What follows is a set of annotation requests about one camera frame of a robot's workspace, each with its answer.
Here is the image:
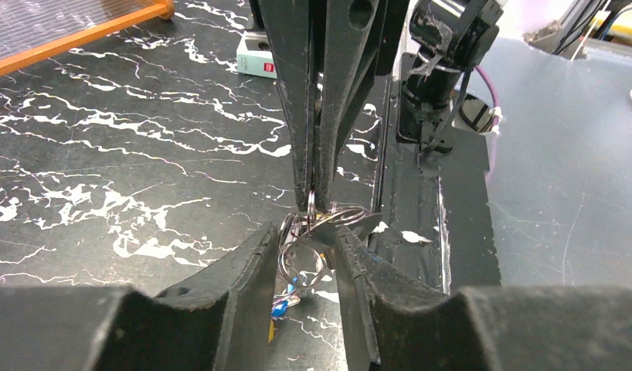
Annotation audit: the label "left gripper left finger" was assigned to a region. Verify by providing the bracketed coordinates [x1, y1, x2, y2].
[0, 223, 279, 370]

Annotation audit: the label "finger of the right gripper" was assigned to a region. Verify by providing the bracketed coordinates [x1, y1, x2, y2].
[259, 1, 314, 212]
[314, 1, 409, 210]

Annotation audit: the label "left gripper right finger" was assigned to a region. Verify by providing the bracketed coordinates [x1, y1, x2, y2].
[334, 227, 632, 370]

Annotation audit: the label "white small box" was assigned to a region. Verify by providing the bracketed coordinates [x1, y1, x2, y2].
[236, 31, 277, 79]

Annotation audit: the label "blue tag key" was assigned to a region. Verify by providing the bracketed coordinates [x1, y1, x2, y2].
[271, 277, 301, 319]

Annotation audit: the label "orange two-tier rack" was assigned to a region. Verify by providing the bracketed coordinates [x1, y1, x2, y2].
[0, 0, 175, 77]

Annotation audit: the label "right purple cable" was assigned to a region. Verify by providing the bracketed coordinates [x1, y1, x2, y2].
[474, 65, 503, 180]

